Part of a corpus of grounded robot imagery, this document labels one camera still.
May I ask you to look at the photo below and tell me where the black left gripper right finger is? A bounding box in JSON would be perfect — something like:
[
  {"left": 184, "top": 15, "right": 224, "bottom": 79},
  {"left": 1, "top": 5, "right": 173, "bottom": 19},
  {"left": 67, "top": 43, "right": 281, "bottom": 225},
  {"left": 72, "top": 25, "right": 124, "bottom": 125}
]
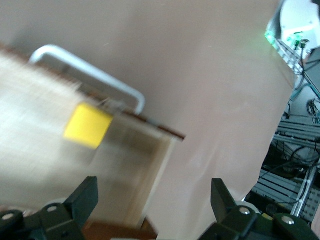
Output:
[{"left": 199, "top": 177, "right": 320, "bottom": 240}]

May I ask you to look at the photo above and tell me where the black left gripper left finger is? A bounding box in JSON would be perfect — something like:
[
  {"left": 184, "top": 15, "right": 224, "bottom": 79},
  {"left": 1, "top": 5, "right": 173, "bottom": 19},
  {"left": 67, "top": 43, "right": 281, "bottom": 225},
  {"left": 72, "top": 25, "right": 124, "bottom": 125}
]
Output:
[{"left": 0, "top": 175, "right": 99, "bottom": 240}]

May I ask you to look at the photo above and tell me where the yellow cube block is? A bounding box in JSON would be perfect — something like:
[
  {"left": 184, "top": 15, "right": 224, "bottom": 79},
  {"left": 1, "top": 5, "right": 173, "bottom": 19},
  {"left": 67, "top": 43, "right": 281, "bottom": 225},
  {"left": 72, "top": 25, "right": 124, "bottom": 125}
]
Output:
[{"left": 63, "top": 103, "right": 115, "bottom": 150}]

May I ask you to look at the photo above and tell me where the wooden drawer with white handle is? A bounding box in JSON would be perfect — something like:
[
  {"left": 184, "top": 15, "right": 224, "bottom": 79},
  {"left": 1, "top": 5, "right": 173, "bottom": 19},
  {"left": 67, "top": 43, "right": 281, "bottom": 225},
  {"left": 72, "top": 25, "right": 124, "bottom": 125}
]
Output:
[{"left": 0, "top": 44, "right": 186, "bottom": 229}]

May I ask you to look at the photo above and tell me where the dark brown wooden cabinet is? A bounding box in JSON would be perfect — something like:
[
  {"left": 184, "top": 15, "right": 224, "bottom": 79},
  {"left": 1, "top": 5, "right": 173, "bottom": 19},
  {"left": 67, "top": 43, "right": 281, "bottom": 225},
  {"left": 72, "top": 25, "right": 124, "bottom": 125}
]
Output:
[{"left": 79, "top": 216, "right": 159, "bottom": 240}]

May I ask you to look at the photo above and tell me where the brown table cover sheet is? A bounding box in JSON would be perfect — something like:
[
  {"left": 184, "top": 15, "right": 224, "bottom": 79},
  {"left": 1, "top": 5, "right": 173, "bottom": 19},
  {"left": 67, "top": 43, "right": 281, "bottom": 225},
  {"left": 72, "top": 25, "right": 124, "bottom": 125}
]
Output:
[{"left": 0, "top": 0, "right": 302, "bottom": 240}]

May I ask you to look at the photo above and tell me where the aluminium frame structure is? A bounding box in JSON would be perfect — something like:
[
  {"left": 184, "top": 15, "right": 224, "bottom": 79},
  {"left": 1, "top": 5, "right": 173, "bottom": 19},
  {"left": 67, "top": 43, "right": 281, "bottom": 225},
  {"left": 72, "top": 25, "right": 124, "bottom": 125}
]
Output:
[{"left": 246, "top": 113, "right": 320, "bottom": 222}]

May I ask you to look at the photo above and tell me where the aluminium right arm base plate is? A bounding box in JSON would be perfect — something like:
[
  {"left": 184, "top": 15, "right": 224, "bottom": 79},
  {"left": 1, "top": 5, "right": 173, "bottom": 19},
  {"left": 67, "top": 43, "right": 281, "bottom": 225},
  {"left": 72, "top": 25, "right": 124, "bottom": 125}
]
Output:
[{"left": 273, "top": 39, "right": 305, "bottom": 75}]

